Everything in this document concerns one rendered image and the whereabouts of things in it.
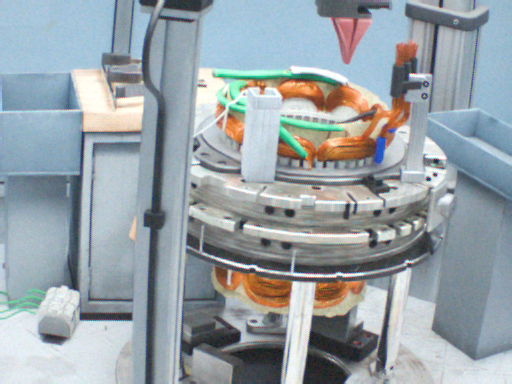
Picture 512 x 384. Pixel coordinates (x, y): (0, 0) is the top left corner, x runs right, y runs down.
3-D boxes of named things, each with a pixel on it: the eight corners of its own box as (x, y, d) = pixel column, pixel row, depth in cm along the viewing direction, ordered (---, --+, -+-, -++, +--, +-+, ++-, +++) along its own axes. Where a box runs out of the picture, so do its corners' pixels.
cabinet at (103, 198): (79, 321, 159) (84, 132, 149) (67, 260, 176) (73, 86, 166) (225, 320, 164) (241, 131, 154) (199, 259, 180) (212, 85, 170)
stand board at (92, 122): (82, 132, 149) (83, 113, 148) (71, 85, 166) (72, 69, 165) (243, 131, 154) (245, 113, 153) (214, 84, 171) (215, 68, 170)
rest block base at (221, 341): (241, 341, 154) (242, 331, 154) (189, 356, 149) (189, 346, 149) (216, 324, 158) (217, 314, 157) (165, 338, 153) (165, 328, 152)
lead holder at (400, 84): (391, 98, 121) (394, 66, 120) (380, 85, 125) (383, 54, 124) (426, 100, 122) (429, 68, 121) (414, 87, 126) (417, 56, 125)
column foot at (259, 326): (298, 334, 157) (299, 328, 157) (246, 332, 156) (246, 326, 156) (296, 324, 160) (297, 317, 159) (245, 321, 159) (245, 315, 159)
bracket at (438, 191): (413, 227, 129) (419, 181, 127) (426, 217, 132) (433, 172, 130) (429, 232, 128) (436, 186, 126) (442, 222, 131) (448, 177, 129)
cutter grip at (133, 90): (116, 99, 150) (117, 86, 149) (114, 97, 150) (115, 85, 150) (146, 96, 151) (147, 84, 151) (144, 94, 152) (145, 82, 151)
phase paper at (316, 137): (277, 164, 126) (281, 122, 124) (274, 158, 127) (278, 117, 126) (353, 166, 128) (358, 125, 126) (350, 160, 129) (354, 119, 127)
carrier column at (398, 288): (375, 385, 146) (401, 228, 138) (370, 375, 148) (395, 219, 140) (394, 384, 146) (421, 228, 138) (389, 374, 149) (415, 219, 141)
